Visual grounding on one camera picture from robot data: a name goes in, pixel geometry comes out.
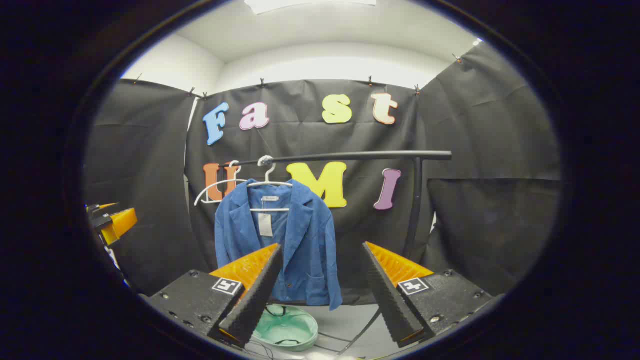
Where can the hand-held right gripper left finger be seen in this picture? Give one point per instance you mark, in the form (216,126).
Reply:
(252,300)

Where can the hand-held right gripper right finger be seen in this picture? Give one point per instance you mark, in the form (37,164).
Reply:
(390,300)

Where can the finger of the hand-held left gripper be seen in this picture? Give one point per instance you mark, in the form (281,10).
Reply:
(102,206)
(120,224)

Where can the green laundry hamper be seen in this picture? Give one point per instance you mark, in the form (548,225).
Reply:
(290,327)

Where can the blue jacket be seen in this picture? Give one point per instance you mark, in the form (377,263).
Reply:
(310,250)

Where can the white clothes hanger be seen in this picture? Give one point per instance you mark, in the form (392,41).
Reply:
(270,172)
(212,189)

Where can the black clothes rack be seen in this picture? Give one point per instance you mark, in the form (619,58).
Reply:
(350,156)

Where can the white garment tag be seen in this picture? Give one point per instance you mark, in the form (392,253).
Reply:
(265,225)

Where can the black backdrop cloth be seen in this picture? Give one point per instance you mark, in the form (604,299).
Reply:
(475,150)

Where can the row of black backdrop clips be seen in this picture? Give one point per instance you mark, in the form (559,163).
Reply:
(260,82)

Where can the ceiling light panel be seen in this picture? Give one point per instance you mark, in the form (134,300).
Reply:
(310,4)

